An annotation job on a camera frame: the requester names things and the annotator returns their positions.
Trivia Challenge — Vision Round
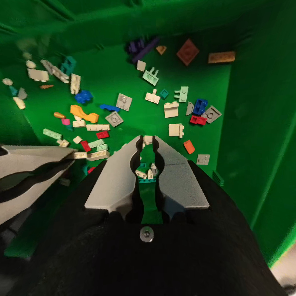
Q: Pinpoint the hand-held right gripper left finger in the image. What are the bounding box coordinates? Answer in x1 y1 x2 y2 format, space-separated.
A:
84 135 144 220

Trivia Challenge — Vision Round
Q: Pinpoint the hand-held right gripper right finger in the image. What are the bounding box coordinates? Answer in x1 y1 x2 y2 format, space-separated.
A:
153 135 210 219

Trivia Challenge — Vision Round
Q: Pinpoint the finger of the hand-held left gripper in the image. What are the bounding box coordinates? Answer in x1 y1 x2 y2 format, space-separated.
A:
0 160 76 225
0 144 79 180

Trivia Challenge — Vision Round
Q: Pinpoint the pile of mixed lego pieces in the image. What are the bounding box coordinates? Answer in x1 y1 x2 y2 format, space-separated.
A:
2 37 237 186

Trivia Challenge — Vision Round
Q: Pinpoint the green plastic bin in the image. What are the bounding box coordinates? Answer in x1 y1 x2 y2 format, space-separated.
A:
0 0 296 270

